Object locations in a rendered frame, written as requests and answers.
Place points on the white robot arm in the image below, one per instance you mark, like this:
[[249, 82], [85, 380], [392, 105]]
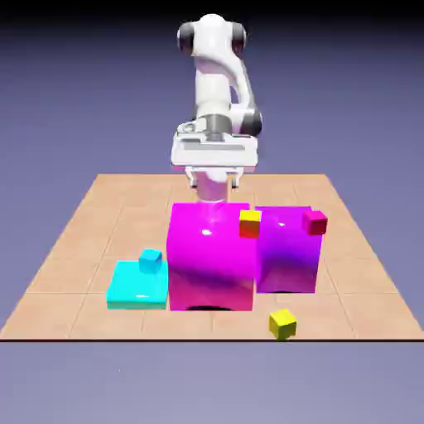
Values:
[[212, 86]]

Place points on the large cyan box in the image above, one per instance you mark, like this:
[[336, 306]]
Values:
[[135, 285]]

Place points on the small yellow cube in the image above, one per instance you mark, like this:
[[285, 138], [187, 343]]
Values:
[[282, 324]]

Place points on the large magenta box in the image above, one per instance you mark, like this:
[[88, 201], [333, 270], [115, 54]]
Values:
[[212, 261]]

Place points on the small crimson cube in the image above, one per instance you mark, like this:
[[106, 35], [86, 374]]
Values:
[[315, 222]]

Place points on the large purple box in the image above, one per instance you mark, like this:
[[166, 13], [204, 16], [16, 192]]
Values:
[[288, 258]]

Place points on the small orange cube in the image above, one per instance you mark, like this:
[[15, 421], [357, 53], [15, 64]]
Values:
[[249, 225]]

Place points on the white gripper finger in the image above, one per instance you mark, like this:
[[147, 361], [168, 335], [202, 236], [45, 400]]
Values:
[[192, 177], [234, 177]]

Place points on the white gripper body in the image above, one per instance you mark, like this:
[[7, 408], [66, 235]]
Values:
[[215, 155]]

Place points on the small cyan cube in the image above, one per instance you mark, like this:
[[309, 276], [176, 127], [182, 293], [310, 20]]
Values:
[[149, 261]]

